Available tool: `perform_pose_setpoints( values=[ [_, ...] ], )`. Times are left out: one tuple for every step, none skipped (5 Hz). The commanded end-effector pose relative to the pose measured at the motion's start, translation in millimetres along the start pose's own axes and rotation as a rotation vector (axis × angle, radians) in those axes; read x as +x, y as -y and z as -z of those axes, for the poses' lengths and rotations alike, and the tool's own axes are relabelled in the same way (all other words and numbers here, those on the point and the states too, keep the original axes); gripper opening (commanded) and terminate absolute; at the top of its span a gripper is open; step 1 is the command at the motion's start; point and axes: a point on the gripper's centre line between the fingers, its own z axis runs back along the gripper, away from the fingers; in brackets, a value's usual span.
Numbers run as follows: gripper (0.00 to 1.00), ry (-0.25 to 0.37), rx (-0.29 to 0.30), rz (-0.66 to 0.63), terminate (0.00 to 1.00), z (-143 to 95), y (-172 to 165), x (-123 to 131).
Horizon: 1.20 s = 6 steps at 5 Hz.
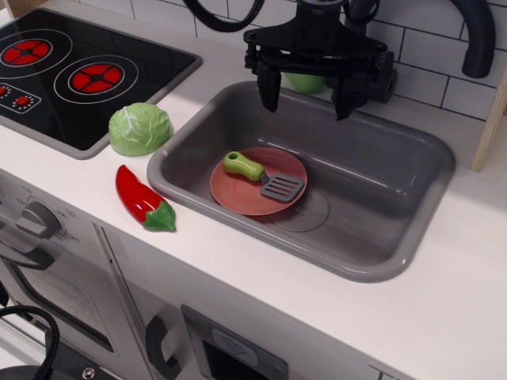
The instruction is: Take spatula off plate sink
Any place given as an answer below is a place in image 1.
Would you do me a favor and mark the dark grey cabinet handle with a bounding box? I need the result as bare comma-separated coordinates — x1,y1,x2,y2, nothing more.
145,316,181,380

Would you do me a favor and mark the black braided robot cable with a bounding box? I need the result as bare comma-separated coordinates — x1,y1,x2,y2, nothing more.
182,0,265,33

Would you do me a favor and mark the black toy stovetop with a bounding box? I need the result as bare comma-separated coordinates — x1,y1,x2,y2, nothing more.
1,8,202,160

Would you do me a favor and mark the green toy cabbage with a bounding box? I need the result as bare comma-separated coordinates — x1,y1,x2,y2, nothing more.
109,102,173,156

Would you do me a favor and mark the black cable lower left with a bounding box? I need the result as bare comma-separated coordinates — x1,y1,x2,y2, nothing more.
0,305,60,380

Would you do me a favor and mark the pink toy plate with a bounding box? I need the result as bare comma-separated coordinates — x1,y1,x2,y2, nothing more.
209,147,307,216

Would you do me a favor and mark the grey oven knob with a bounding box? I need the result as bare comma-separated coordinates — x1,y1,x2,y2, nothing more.
16,202,61,239

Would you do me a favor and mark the wooden side panel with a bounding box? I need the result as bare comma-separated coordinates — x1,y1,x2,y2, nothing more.
470,82,506,173

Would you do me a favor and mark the toy oven door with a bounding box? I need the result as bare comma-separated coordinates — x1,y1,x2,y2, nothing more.
1,242,114,353

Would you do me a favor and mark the red toy chili pepper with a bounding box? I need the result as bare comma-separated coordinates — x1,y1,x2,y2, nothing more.
115,165,176,232

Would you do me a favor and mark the grey toy sink basin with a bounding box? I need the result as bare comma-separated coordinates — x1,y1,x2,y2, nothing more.
147,82,456,283

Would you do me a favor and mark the dark grey toy faucet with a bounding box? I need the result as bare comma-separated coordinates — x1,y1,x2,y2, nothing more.
343,0,497,105

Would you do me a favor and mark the green handled grey toy spatula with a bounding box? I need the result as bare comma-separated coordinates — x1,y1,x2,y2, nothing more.
223,151,305,203

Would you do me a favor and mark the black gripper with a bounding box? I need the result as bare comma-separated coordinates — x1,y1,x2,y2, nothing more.
243,1,387,120

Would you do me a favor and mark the grey oven door handle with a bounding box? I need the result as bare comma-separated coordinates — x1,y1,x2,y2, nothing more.
1,222,55,270

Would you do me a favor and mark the green toy fruit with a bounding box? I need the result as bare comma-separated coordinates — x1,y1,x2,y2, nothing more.
285,73,325,95

